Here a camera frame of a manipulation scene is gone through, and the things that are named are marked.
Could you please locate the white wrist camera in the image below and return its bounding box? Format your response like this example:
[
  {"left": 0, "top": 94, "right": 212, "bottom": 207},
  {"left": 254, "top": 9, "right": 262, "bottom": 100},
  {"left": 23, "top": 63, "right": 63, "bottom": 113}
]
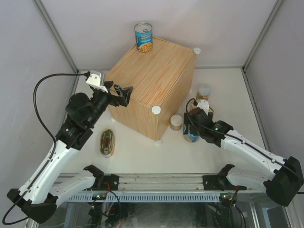
[
  {"left": 195, "top": 99, "right": 209, "bottom": 115},
  {"left": 86, "top": 70, "right": 108, "bottom": 93}
]

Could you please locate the right black cable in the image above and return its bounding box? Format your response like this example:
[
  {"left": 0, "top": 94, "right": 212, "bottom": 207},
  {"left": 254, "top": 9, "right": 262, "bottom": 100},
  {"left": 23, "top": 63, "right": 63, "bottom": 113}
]
[{"left": 185, "top": 97, "right": 304, "bottom": 193}]

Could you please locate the oval sardine tin left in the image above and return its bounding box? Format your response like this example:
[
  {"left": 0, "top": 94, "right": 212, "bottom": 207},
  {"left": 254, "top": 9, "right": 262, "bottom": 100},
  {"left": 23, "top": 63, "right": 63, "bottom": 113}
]
[{"left": 99, "top": 129, "right": 115, "bottom": 158}]

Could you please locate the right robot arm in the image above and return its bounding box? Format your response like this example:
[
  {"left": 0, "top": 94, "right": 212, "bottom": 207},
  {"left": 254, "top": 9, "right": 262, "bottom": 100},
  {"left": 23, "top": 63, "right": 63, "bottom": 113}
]
[{"left": 184, "top": 107, "right": 304, "bottom": 207}]

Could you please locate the blue soup can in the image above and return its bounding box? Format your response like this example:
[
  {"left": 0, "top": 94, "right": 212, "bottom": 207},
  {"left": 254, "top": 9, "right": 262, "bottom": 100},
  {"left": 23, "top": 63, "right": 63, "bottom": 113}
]
[
  {"left": 134, "top": 22, "right": 153, "bottom": 53},
  {"left": 183, "top": 129, "right": 199, "bottom": 143}
]

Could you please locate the black cable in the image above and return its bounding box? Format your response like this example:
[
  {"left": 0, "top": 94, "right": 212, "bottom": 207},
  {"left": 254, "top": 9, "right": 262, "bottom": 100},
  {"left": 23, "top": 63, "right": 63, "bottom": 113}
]
[
  {"left": 185, "top": 97, "right": 304, "bottom": 193},
  {"left": 0, "top": 72, "right": 89, "bottom": 225}
]

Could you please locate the yellow can white lid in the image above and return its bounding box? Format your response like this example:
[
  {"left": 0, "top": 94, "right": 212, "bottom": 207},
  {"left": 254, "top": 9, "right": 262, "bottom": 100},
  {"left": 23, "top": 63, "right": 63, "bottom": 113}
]
[{"left": 196, "top": 84, "right": 211, "bottom": 100}]

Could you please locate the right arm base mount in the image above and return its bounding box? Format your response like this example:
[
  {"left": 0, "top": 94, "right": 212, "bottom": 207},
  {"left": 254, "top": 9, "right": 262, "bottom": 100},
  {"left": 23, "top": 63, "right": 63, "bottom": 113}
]
[{"left": 202, "top": 164, "right": 247, "bottom": 191}]

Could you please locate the oval red sardine tin right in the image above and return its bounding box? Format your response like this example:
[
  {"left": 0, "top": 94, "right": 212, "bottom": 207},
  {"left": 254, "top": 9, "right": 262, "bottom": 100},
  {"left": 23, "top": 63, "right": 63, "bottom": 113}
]
[{"left": 209, "top": 107, "right": 215, "bottom": 115}]

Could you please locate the wooden cube counter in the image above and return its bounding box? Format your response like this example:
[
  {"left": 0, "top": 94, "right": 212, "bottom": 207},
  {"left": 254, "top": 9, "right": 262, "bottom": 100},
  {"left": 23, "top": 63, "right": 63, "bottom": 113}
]
[{"left": 105, "top": 38, "right": 196, "bottom": 141}]

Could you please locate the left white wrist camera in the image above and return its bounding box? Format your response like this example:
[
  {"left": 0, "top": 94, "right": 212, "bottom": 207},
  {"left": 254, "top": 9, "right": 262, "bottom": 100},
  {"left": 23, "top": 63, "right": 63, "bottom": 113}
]
[{"left": 86, "top": 70, "right": 108, "bottom": 93}]

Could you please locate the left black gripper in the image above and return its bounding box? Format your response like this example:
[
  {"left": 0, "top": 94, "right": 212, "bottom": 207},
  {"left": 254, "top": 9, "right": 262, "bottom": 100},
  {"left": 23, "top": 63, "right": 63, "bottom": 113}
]
[{"left": 86, "top": 81, "right": 133, "bottom": 127}]

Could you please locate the grey slotted cable duct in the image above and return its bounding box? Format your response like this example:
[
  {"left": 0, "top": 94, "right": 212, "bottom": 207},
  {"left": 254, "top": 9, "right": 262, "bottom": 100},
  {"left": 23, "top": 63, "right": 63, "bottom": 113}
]
[{"left": 66, "top": 192, "right": 220, "bottom": 203}]

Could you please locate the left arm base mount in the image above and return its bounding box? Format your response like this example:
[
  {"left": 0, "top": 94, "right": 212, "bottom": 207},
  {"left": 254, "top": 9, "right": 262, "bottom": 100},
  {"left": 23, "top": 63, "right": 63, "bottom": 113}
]
[{"left": 83, "top": 165, "right": 119, "bottom": 190}]

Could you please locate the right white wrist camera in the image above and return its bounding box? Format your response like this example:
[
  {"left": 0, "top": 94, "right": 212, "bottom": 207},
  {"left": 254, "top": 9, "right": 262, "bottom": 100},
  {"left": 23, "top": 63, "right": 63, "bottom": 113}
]
[{"left": 195, "top": 99, "right": 209, "bottom": 115}]

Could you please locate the left black cable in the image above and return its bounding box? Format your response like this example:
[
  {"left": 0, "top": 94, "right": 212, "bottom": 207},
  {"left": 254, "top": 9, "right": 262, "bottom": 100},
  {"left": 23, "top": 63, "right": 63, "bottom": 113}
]
[{"left": 0, "top": 72, "right": 89, "bottom": 225}]

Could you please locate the tan can white lid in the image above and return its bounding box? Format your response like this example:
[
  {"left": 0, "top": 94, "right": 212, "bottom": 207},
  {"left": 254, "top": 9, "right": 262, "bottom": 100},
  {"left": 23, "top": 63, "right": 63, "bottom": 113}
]
[{"left": 170, "top": 114, "right": 183, "bottom": 131}]

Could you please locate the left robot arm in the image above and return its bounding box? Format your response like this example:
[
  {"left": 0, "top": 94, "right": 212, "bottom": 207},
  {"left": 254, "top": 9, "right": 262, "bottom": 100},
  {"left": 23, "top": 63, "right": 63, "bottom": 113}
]
[{"left": 7, "top": 81, "right": 133, "bottom": 224}]

